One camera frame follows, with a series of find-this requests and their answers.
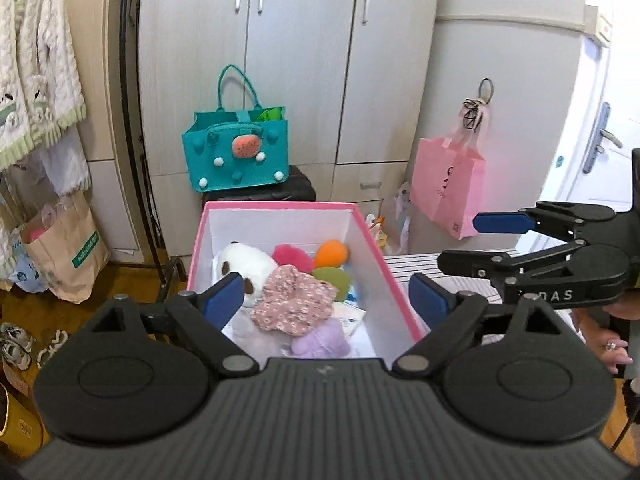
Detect clear plastic bag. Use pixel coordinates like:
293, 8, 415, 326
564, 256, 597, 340
391, 182, 413, 256

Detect black clothes rack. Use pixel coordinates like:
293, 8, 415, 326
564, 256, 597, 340
119, 0, 188, 302

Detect white door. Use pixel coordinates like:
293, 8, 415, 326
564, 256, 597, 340
515, 35, 640, 271

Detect blue printed plastic bag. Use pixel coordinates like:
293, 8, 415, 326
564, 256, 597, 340
7, 240, 48, 293

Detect pink gift bag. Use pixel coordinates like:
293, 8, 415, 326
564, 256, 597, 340
410, 132, 487, 240

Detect orange egg sponge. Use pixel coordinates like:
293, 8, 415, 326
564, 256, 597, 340
314, 240, 351, 270

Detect brown paper bag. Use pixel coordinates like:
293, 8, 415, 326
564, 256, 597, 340
22, 192, 112, 303

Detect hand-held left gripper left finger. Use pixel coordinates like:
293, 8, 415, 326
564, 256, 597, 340
85, 272, 261, 379

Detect teal felt handbag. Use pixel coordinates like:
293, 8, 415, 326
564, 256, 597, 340
181, 64, 291, 192

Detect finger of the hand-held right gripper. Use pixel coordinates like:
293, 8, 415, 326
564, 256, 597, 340
436, 240, 628, 307
472, 201, 618, 241

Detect orange printed plastic bag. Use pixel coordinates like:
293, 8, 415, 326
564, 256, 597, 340
366, 211, 392, 250

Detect silver door handle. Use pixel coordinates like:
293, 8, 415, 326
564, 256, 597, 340
582, 102, 623, 173

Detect beige wooden wardrobe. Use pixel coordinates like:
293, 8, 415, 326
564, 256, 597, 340
137, 0, 443, 251

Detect floral scrunchie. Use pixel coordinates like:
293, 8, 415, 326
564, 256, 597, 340
250, 265, 338, 336

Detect person's right hand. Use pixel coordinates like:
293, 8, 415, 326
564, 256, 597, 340
570, 305, 631, 376

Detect yellow cardboard box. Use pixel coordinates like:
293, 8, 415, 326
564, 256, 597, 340
0, 380, 46, 461

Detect white fleece pajama jacket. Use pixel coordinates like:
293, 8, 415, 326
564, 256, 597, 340
0, 0, 87, 171

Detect pink storage box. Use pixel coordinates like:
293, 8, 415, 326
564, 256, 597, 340
186, 201, 430, 361

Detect wet wipes pack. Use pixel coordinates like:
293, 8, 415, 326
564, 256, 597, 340
330, 300, 367, 336

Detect black suitcase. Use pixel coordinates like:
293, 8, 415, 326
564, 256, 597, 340
202, 164, 317, 203

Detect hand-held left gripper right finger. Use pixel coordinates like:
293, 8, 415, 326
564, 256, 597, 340
391, 272, 584, 380

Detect pink fluffy puff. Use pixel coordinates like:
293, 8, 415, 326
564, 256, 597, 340
271, 243, 316, 273

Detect purple plush toy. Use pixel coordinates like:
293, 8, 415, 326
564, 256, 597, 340
291, 317, 351, 359

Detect black wire bow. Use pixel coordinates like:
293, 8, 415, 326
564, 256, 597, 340
462, 99, 485, 131

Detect green sponge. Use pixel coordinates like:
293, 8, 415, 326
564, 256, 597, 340
312, 266, 353, 296

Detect beige wall box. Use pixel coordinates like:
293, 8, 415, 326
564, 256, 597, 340
584, 4, 613, 48

